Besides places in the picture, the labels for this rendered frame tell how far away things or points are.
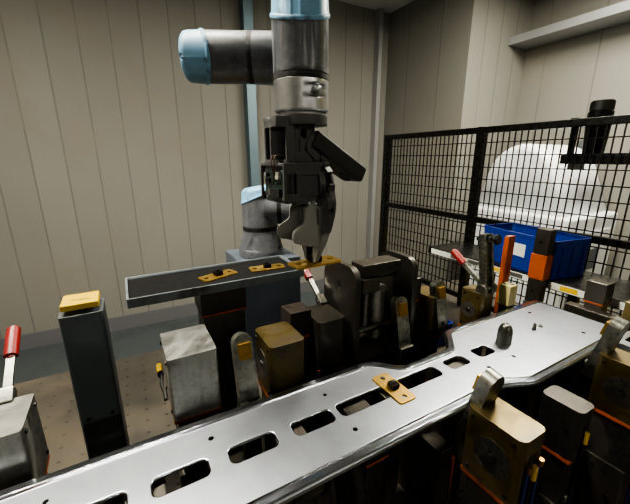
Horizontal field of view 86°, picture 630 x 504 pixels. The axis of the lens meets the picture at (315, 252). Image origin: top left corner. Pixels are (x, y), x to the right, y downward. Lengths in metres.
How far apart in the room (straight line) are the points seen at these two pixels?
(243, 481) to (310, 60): 0.55
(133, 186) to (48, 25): 1.13
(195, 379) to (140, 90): 2.74
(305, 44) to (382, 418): 0.56
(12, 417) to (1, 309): 2.76
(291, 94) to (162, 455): 0.53
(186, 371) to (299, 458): 0.22
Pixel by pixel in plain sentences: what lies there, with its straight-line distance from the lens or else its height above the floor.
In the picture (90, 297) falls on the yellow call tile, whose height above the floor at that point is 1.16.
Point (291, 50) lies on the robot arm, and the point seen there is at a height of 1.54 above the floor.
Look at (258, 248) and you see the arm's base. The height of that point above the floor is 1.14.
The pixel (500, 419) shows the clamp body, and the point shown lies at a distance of 0.62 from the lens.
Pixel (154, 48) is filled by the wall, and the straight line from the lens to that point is 3.23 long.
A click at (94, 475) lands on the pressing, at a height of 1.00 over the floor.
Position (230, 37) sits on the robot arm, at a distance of 0.61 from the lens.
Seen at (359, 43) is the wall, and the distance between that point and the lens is 3.96.
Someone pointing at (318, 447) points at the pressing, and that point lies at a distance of 0.58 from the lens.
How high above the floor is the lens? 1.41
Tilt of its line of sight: 15 degrees down
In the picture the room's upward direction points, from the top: straight up
